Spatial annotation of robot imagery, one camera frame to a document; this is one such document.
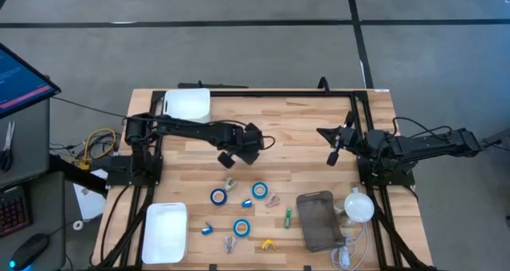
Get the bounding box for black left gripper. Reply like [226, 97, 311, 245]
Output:
[217, 121, 266, 170]

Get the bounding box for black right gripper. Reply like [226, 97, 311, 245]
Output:
[316, 111, 366, 167]

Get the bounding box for light blue tape roll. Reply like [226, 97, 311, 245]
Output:
[251, 182, 269, 200]
[233, 218, 252, 238]

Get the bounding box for dark blue tape roll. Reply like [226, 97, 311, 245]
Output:
[210, 188, 228, 206]

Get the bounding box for smoky grey plastic bin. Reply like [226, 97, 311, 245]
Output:
[296, 190, 346, 253]

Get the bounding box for lilac staple remover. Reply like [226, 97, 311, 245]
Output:
[223, 235, 237, 255]

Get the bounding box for white dome lamp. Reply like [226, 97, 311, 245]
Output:
[332, 187, 375, 227]

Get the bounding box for black flat bar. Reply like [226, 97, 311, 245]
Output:
[177, 81, 250, 90]

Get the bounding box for white square plastic bin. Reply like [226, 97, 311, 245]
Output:
[163, 88, 211, 124]

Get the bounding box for white long plastic bin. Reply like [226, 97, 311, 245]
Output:
[141, 202, 189, 265]

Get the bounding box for black stand foot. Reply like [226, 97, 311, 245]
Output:
[481, 128, 510, 152]

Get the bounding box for white paper sheet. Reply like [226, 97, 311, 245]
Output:
[73, 169, 108, 221]

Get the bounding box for grey desk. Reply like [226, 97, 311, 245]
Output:
[0, 97, 67, 271]

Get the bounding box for black computer mouse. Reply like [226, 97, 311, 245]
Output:
[8, 233, 49, 271]

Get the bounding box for computer monitor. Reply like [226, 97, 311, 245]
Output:
[0, 42, 62, 120]

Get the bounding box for black backlit keyboard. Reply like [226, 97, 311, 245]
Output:
[0, 185, 33, 238]

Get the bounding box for black curved cable hook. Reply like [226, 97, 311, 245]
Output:
[317, 76, 332, 95]

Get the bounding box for black aluminium table frame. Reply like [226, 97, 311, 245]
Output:
[89, 88, 439, 271]

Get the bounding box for white lamp cable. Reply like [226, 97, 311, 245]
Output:
[330, 221, 371, 271]

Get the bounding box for yellow cable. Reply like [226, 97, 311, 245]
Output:
[83, 128, 117, 171]

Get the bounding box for thin black cable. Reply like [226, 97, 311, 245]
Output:
[51, 96, 131, 119]

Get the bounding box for black handled scissors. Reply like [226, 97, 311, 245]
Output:
[0, 119, 16, 173]

